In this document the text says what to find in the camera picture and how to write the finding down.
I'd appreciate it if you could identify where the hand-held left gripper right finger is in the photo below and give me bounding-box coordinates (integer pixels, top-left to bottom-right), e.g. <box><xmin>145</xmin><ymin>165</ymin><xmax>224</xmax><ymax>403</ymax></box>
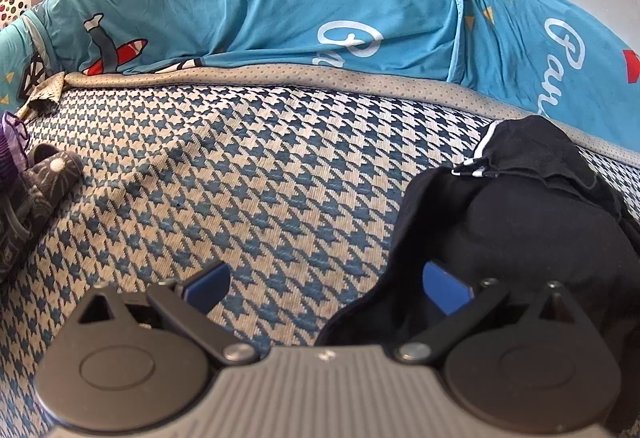
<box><xmin>392</xmin><ymin>261</ymin><xmax>581</xmax><ymax>366</ymax></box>

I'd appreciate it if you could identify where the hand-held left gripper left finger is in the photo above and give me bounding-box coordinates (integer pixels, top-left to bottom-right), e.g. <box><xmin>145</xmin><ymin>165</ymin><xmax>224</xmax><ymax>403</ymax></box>
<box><xmin>75</xmin><ymin>261</ymin><xmax>262</xmax><ymax>366</ymax></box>

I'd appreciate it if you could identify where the black t-shirt with red print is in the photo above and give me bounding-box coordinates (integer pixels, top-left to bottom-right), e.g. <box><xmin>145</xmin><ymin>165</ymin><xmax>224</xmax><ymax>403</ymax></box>
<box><xmin>315</xmin><ymin>115</ymin><xmax>640</xmax><ymax>434</ymax></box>

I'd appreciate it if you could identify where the blue white houndstooth mat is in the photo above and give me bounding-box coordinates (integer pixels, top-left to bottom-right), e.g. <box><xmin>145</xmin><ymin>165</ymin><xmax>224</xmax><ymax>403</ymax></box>
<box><xmin>0</xmin><ymin>62</ymin><xmax>640</xmax><ymax>438</ymax></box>

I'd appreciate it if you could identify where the grey patterned garment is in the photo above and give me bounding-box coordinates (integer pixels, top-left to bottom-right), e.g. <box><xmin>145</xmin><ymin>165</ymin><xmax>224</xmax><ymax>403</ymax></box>
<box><xmin>0</xmin><ymin>143</ymin><xmax>86</xmax><ymax>283</ymax></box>

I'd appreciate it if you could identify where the purple cloth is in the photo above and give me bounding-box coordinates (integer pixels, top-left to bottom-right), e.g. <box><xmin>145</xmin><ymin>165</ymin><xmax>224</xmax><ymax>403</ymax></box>
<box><xmin>0</xmin><ymin>112</ymin><xmax>32</xmax><ymax>185</ymax></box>

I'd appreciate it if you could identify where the blue printed bed sheet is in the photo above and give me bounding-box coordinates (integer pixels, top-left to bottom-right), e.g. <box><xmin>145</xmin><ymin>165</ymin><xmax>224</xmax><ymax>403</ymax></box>
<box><xmin>0</xmin><ymin>0</ymin><xmax>640</xmax><ymax>153</ymax></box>

